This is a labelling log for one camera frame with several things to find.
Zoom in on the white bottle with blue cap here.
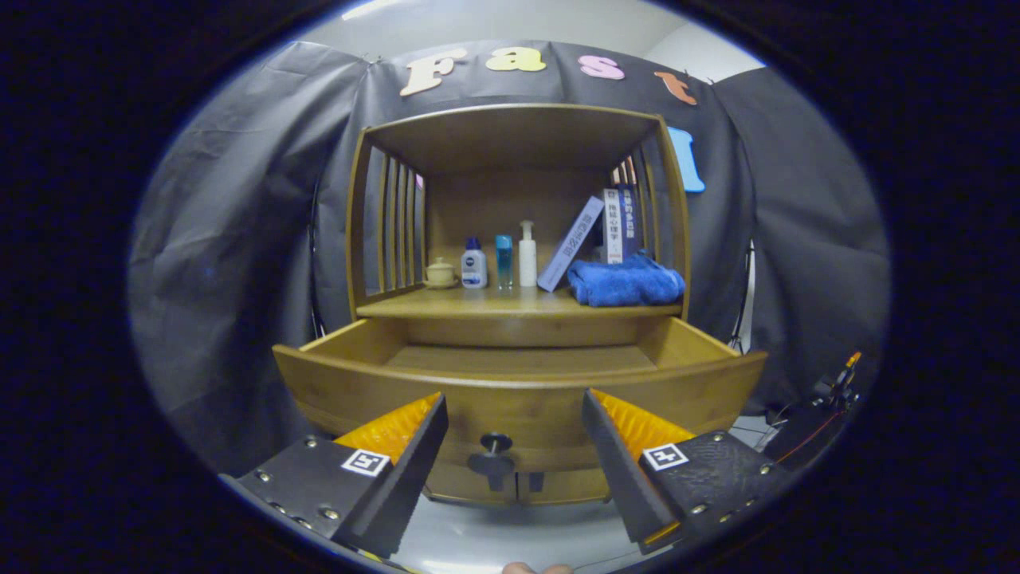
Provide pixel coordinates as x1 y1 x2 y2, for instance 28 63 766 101
461 237 488 289

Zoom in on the dark blue book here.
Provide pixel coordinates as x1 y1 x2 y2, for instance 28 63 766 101
620 185 640 260

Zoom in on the light purple book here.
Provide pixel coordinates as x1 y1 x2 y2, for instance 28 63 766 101
536 196 605 293

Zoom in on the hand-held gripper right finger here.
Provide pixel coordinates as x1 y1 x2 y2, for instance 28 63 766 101
579 387 790 556

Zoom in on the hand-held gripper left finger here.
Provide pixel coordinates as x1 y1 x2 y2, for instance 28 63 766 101
217 391 450 561

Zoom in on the thin red cable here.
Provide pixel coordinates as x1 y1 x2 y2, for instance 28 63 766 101
777 408 844 465

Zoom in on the folded blue towel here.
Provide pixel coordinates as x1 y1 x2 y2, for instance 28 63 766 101
566 251 686 309

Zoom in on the black and orange device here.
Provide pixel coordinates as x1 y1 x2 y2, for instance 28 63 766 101
813 351 865 411

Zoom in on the small beige lidded cup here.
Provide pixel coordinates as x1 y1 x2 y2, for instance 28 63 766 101
422 257 460 289

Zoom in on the white pump bottle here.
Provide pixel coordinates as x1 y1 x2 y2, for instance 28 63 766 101
518 220 539 288

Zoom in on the wooden cabinet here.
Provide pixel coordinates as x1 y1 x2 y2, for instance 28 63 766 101
271 102 770 507

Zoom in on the white spine book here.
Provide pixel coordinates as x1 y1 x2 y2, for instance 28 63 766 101
602 188 625 265

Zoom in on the wooden cabinet door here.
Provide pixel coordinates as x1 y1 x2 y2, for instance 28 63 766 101
425 461 519 505
518 466 612 505

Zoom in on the translucent blue bottle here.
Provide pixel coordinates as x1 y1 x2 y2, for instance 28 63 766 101
494 234 515 290

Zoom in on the wooden drawer with black knob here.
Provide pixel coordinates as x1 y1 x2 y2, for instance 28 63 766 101
271 316 770 492

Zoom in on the wooden countertop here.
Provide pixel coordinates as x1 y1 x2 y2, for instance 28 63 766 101
356 283 685 321

